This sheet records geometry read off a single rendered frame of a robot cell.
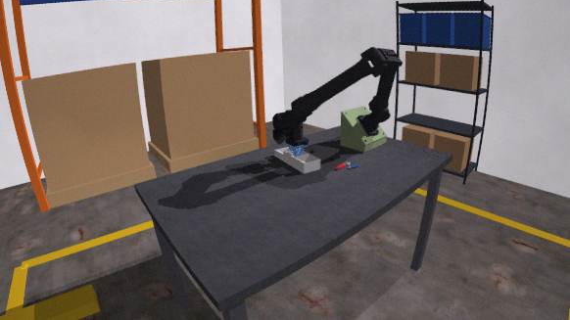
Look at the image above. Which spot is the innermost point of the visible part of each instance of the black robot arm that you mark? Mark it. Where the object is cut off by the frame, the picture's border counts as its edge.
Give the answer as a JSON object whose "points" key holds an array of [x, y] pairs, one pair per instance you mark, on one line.
{"points": [[304, 106]]}

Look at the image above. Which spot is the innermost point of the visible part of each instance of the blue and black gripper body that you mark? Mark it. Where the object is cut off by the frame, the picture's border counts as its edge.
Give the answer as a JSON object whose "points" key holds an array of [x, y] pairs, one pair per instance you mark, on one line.
{"points": [[303, 141]]}

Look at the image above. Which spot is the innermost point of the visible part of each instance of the white bin rack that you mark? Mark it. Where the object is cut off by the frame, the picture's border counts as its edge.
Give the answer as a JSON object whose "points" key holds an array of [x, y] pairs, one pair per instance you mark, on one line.
{"points": [[304, 163]]}

